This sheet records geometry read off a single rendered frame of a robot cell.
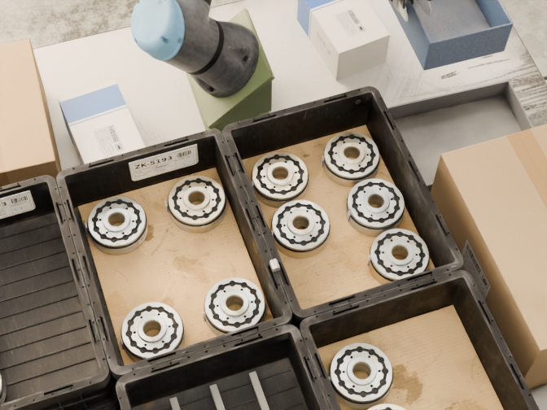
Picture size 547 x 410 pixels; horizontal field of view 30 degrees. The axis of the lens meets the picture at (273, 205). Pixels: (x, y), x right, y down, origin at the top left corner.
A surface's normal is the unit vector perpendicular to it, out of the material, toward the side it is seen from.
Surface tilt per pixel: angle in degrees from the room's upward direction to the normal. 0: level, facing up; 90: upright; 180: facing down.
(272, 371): 0
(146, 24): 45
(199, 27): 58
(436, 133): 0
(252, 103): 90
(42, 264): 0
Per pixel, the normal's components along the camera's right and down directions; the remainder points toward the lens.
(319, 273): 0.01, -0.52
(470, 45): 0.31, 0.81
